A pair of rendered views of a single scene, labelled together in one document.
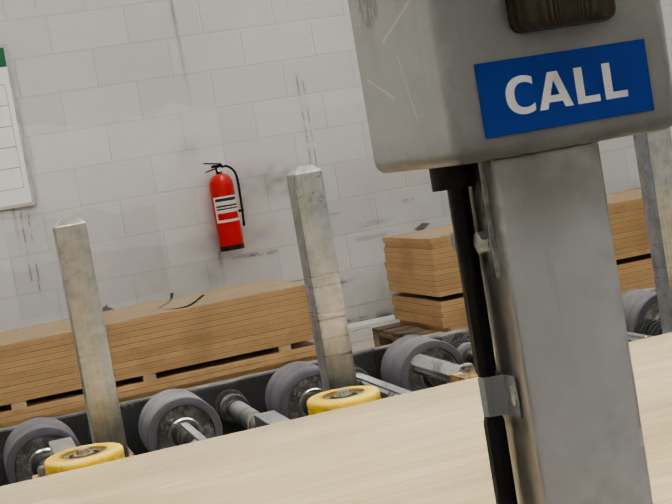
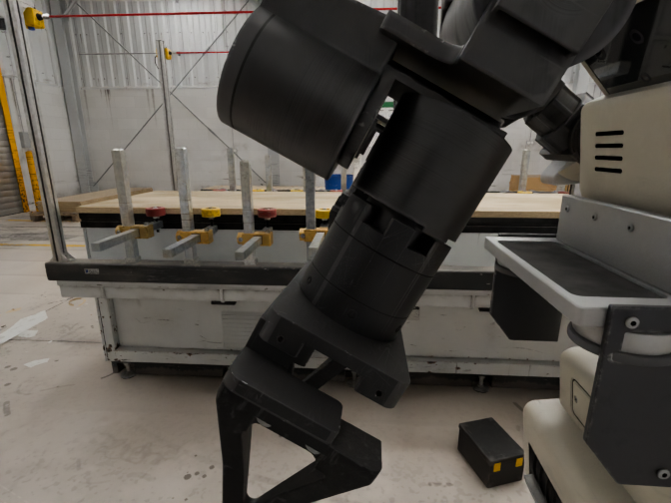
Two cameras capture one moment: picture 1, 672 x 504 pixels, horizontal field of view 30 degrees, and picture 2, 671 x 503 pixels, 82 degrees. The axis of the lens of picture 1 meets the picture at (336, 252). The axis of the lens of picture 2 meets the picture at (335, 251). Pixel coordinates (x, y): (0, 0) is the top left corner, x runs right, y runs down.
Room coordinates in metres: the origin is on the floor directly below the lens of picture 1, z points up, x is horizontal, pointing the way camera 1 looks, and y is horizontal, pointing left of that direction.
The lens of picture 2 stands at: (-1.28, 0.28, 1.16)
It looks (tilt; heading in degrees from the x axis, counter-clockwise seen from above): 15 degrees down; 20
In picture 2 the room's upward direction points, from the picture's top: straight up
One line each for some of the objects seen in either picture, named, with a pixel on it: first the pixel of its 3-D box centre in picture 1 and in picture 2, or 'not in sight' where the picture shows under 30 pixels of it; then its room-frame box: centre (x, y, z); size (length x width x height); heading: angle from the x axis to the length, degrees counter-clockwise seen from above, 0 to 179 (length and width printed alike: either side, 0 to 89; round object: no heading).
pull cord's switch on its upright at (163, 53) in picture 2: not in sight; (172, 134); (0.86, 2.22, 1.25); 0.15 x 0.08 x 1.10; 107
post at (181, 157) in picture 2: not in sight; (186, 209); (-0.05, 1.37, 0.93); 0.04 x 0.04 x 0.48; 17
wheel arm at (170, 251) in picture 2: not in sight; (193, 240); (-0.08, 1.32, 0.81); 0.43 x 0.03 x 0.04; 17
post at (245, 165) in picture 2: not in sight; (249, 222); (0.02, 1.13, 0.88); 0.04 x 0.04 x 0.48; 17
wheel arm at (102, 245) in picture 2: not in sight; (132, 234); (-0.16, 1.56, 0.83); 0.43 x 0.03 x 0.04; 17
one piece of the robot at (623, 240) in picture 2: not in sight; (588, 305); (-0.82, 0.15, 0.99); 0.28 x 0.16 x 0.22; 16
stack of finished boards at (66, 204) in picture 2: not in sight; (104, 198); (4.24, 7.15, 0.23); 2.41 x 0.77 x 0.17; 18
